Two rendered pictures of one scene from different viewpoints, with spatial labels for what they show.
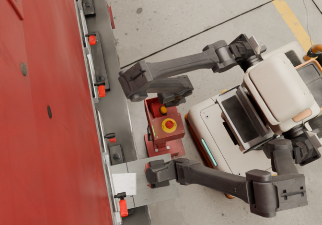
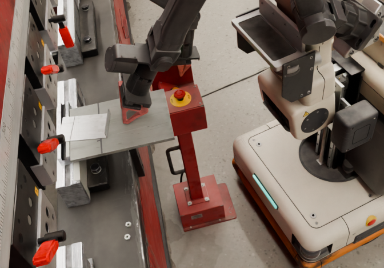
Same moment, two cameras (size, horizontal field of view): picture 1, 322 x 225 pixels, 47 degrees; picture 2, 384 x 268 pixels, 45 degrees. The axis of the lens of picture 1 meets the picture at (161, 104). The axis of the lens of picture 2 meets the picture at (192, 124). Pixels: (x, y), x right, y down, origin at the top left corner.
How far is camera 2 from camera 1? 0.94 m
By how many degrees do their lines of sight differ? 25
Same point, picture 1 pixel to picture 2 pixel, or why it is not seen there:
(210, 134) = (264, 166)
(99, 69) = (86, 32)
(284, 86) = not seen: outside the picture
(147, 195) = (123, 137)
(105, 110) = (88, 74)
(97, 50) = (86, 16)
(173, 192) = (164, 131)
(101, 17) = not seen: outside the picture
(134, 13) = not seen: hidden behind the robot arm
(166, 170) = (132, 46)
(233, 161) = (302, 198)
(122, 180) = (89, 122)
